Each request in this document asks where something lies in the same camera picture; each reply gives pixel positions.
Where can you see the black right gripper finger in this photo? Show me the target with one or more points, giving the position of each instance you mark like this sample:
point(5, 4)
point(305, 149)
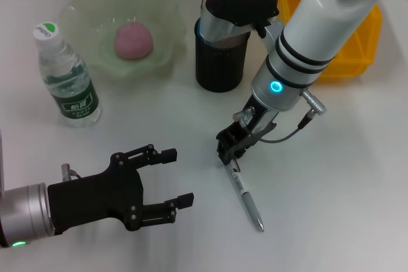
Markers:
point(239, 152)
point(224, 149)
point(169, 154)

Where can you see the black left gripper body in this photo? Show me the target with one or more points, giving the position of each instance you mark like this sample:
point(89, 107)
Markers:
point(95, 198)

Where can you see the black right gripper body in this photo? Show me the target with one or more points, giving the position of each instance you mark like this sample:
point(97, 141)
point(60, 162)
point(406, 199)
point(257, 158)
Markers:
point(245, 128)

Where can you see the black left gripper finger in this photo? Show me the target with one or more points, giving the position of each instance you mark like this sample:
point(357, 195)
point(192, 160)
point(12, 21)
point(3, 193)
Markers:
point(185, 199)

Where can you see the grey retractable pen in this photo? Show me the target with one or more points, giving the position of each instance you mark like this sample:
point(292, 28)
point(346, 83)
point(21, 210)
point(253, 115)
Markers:
point(247, 198)

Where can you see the clear green-label water bottle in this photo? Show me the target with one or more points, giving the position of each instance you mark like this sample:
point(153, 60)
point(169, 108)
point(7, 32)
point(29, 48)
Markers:
point(79, 100)

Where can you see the pink peach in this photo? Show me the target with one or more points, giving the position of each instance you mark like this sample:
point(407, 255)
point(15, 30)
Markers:
point(134, 41)

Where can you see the transparent plastic ruler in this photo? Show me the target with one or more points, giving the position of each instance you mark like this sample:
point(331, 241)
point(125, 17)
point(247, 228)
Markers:
point(202, 4)

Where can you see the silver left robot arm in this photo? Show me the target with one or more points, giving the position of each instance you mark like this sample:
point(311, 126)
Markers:
point(25, 214)

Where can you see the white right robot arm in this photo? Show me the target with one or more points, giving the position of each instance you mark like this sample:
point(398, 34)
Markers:
point(318, 30)

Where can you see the black mesh pen holder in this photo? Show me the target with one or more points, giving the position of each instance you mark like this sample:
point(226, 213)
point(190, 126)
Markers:
point(220, 68)

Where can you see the green glass fruit plate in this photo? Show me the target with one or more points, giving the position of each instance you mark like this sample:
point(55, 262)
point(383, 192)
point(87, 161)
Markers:
point(95, 7)

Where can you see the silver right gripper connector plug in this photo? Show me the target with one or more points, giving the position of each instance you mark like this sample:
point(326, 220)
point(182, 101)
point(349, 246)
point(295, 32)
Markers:
point(244, 115)

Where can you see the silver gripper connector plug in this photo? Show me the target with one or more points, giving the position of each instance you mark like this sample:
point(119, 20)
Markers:
point(244, 115)
point(66, 171)

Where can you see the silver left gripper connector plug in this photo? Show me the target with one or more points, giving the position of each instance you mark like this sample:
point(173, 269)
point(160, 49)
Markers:
point(66, 171)

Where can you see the yellow plastic bin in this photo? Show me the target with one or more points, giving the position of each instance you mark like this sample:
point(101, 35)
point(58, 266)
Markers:
point(357, 52)

